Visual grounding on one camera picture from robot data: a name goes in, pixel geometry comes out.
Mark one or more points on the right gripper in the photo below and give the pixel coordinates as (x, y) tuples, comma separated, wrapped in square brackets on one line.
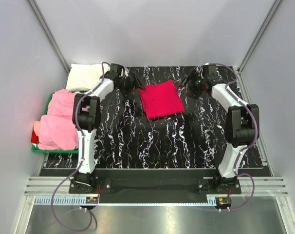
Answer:
[(194, 83)]

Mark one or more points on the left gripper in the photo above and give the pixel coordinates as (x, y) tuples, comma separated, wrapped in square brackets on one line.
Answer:
[(129, 83)]

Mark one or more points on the magenta t shirt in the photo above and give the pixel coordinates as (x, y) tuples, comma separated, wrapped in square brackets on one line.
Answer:
[(161, 100)]

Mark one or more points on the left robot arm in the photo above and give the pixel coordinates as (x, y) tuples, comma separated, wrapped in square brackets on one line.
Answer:
[(87, 117)]

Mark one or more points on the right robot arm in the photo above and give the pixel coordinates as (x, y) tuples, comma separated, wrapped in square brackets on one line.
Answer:
[(242, 122)]

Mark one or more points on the folded white t shirt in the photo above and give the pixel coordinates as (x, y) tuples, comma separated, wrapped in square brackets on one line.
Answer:
[(84, 77)]

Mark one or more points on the light pink t shirt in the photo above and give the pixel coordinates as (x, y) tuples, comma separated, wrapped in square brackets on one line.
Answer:
[(60, 119)]

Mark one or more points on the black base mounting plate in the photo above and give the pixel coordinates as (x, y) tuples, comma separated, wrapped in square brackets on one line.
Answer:
[(155, 186)]

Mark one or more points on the red garment in basket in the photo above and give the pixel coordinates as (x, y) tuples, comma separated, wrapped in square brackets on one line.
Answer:
[(34, 138)]

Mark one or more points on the green plastic basket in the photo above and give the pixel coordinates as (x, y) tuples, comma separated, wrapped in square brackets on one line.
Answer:
[(40, 148)]

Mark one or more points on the aluminium frame rail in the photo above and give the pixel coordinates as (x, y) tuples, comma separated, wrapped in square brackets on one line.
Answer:
[(43, 188)]

